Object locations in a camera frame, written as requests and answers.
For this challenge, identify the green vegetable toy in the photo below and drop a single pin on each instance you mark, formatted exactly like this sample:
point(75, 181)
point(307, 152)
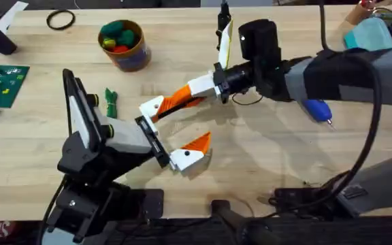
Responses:
point(111, 102)

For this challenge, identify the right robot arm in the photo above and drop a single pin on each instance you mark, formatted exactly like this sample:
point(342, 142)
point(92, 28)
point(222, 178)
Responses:
point(386, 75)

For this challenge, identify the right wrist upright plate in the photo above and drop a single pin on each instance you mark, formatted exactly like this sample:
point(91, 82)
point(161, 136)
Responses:
point(225, 44)

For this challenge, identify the cardboard tube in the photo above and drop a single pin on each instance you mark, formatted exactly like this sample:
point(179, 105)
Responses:
point(361, 13)

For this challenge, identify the wrist upright plate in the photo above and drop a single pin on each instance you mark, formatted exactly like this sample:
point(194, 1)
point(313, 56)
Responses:
point(78, 115)
point(225, 44)

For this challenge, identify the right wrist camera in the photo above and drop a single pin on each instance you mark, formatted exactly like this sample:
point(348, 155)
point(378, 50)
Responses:
point(259, 39)

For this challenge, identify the blue electric screwdriver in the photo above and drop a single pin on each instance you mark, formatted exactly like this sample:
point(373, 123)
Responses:
point(316, 109)

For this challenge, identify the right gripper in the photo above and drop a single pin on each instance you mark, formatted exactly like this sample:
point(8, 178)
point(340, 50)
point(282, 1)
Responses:
point(240, 78)

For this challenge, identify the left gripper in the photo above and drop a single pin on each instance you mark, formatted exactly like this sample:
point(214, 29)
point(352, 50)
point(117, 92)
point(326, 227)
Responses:
point(128, 136)

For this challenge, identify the orange ribbed wedge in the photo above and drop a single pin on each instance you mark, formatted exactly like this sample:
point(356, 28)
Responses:
point(160, 110)

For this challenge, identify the teal cloth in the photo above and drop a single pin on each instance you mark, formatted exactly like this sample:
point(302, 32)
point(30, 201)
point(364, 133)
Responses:
point(369, 34)

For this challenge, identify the brown tub with toys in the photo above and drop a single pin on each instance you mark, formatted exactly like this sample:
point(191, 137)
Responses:
point(128, 58)

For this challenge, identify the white paper sheet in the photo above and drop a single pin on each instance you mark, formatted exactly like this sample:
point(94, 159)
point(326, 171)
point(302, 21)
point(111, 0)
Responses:
point(10, 17)

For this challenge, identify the left wrist upright plate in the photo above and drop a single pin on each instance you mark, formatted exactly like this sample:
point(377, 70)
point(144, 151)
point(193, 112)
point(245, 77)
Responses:
point(78, 115)

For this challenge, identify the black rail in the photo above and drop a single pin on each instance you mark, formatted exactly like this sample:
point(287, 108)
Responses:
point(318, 233)

